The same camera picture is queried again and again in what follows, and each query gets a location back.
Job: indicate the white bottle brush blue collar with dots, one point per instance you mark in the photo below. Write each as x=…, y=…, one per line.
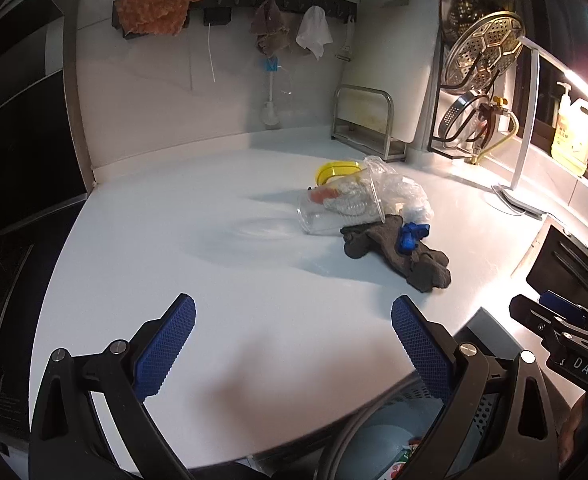
x=270, y=105

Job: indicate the white desk lamp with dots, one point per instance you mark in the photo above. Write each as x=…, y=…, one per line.
x=526, y=125

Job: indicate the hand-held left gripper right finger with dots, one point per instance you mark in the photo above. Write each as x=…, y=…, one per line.
x=421, y=347

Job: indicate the blue wrapper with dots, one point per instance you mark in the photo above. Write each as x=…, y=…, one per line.
x=411, y=237

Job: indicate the orange dish cloth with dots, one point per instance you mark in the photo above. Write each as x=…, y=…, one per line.
x=154, y=10

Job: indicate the white cutting board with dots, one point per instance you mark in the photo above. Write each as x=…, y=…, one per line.
x=393, y=60

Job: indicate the steel cutting board holder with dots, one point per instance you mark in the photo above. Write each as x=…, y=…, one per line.
x=388, y=120

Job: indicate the brown hanging cloth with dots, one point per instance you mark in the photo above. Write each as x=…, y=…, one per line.
x=269, y=27

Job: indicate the small steel strainer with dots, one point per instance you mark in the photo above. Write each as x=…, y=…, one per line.
x=456, y=115

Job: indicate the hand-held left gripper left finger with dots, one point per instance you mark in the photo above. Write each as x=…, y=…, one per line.
x=166, y=347

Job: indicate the orange peel piece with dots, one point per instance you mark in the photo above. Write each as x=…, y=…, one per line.
x=324, y=195

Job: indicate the clear plastic bag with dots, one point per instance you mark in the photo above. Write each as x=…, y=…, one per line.
x=403, y=192

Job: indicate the yellow detergent bottle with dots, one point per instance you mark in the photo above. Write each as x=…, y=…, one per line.
x=573, y=135

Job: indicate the white hanging cloth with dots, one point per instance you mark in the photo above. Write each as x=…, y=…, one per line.
x=314, y=32

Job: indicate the perforated steel steamer plate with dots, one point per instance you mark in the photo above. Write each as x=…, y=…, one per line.
x=488, y=47

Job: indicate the white hanging peeler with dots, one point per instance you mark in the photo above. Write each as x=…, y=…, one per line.
x=345, y=52

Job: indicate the clear plastic cup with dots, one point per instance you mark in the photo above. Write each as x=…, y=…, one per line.
x=319, y=220

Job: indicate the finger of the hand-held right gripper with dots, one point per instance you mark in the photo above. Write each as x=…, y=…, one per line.
x=536, y=315

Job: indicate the black oven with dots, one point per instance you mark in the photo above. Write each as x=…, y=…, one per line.
x=19, y=135

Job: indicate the grey waste bin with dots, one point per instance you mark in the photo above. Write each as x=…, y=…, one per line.
x=373, y=445

